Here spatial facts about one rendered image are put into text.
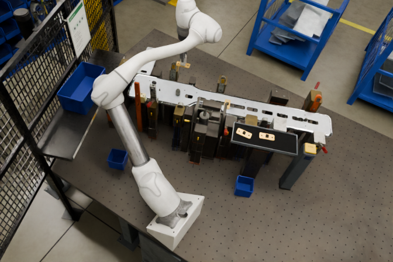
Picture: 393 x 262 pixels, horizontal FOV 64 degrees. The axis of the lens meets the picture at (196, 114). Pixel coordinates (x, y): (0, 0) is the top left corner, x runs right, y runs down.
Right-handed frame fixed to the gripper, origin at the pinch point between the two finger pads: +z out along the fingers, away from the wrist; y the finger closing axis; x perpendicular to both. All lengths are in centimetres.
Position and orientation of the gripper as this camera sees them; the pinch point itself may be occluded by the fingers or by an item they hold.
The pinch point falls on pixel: (183, 59)
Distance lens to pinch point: 192.7
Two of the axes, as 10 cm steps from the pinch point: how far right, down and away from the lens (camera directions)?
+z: -0.7, 6.1, 7.9
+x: -9.7, -2.3, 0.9
